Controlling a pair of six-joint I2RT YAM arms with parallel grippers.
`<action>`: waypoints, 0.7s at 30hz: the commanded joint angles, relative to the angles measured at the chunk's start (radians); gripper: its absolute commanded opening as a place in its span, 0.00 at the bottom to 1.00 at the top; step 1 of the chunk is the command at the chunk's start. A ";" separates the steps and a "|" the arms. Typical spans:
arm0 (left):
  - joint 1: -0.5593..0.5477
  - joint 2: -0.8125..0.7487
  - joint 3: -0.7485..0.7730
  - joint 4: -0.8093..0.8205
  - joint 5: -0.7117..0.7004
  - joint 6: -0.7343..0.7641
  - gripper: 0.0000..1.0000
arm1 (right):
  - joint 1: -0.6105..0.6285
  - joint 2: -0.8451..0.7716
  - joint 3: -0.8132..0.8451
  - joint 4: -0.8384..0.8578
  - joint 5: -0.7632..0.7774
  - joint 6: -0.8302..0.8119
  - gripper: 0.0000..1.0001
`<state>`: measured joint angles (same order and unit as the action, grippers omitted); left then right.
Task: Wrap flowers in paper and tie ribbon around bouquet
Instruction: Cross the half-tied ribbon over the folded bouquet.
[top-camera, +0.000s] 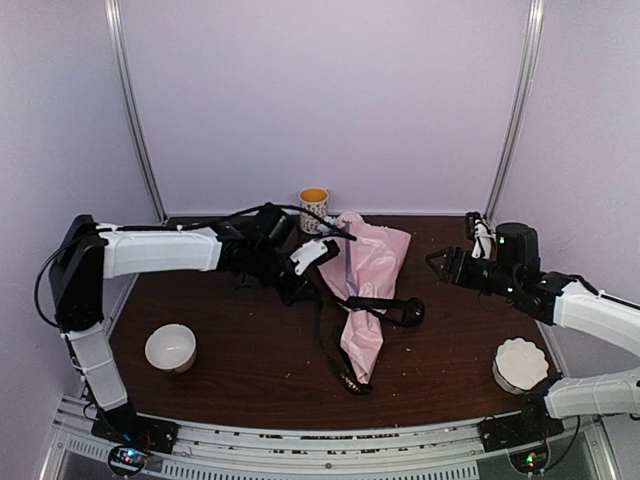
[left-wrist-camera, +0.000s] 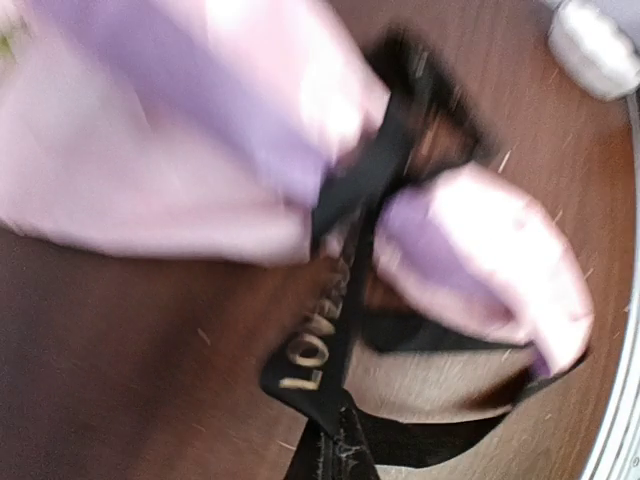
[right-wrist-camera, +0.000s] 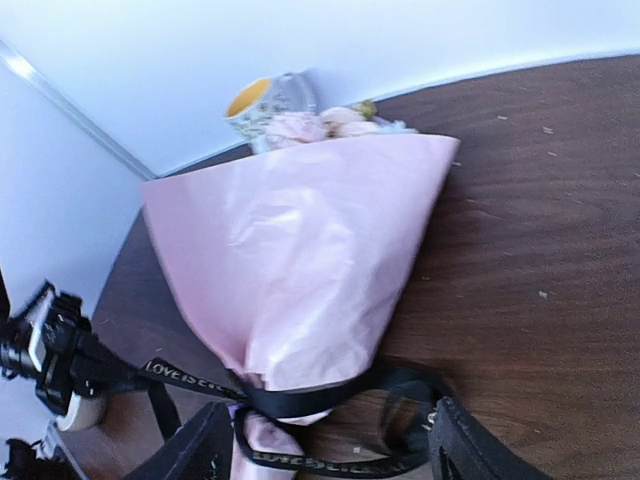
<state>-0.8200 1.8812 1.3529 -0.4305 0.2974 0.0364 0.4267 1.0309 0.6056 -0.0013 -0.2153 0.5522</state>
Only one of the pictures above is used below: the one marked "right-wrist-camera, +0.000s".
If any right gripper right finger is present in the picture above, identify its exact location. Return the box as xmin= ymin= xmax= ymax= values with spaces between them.
xmin=428 ymin=397 xmax=551 ymax=480

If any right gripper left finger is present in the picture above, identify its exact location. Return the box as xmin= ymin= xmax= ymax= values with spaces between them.
xmin=125 ymin=402 xmax=234 ymax=480

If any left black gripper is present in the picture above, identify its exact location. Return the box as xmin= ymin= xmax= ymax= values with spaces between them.
xmin=1 ymin=281 xmax=145 ymax=415

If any black lettered ribbon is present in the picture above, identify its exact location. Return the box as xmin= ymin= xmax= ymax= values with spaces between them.
xmin=137 ymin=358 xmax=452 ymax=479

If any purple pink wrapping paper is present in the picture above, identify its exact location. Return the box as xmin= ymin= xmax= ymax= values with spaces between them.
xmin=143 ymin=134 xmax=459 ymax=479

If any pink fake flower stem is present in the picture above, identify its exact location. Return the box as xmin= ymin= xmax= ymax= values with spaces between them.
xmin=264 ymin=107 xmax=382 ymax=150

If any white round bowl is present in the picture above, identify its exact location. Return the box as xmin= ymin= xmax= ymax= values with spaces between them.
xmin=55 ymin=393 xmax=108 ymax=432

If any patterned mug orange inside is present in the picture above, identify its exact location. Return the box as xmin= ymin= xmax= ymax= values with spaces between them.
xmin=225 ymin=73 xmax=318 ymax=153

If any left aluminium frame post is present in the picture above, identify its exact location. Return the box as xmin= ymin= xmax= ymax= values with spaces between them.
xmin=1 ymin=39 xmax=158 ymax=181

